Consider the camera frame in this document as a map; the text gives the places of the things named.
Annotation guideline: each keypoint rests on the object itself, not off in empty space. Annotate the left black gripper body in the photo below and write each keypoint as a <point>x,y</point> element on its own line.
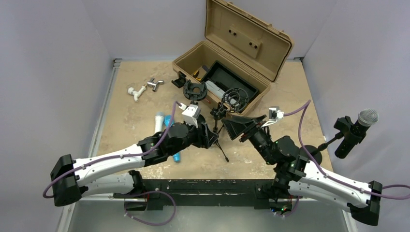
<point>196,138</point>

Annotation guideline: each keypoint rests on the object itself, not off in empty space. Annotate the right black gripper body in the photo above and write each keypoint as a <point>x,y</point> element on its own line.
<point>253,129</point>

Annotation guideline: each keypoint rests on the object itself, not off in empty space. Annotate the black tripod shock-mount stand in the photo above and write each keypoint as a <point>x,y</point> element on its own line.
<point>234,100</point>

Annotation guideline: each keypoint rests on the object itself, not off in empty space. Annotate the blue microphone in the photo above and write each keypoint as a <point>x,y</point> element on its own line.
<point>167,122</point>

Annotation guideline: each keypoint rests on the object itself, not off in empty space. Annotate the white microphone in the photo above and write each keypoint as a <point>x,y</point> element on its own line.
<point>159,122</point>

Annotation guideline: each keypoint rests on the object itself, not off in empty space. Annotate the black round-base mic stand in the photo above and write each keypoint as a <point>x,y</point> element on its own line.
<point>194,92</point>

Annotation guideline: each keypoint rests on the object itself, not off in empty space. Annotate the black round-base clip stand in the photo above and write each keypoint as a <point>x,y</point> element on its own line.
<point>333,137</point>

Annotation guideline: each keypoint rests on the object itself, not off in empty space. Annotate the black silver-grille microphone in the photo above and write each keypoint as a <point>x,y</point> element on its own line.
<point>354,133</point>

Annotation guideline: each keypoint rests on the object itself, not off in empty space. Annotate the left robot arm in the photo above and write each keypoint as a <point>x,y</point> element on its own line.
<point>73,179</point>

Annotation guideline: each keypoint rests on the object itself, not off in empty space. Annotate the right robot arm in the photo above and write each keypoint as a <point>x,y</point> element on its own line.
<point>298,175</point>

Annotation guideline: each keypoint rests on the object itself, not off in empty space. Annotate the grey case in toolbox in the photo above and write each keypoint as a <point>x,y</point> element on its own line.
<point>213,88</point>

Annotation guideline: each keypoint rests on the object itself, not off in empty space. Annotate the black toolbox tray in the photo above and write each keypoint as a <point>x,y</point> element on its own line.
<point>226,79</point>

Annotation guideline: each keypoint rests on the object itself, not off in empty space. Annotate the yellow tool in toolbox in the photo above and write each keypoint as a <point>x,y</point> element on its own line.
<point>197,75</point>

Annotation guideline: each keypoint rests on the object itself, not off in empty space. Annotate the silver metal tee fitting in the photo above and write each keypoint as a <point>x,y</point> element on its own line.
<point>154,84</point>

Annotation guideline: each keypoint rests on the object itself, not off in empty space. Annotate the white plastic pipe fitting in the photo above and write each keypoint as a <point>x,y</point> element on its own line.
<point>136,93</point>

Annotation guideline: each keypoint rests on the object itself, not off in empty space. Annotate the tan plastic toolbox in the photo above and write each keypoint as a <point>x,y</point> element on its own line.
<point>246,45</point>

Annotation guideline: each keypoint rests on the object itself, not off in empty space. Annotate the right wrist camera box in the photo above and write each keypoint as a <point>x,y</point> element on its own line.
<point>274,115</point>

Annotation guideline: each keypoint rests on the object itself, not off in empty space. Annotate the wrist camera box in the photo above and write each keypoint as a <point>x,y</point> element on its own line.
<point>274,115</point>
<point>191,114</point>

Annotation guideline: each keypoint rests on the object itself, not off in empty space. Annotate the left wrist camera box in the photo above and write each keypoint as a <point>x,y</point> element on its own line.
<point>191,114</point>

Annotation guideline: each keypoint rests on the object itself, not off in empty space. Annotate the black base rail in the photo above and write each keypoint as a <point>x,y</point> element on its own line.
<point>155,194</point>

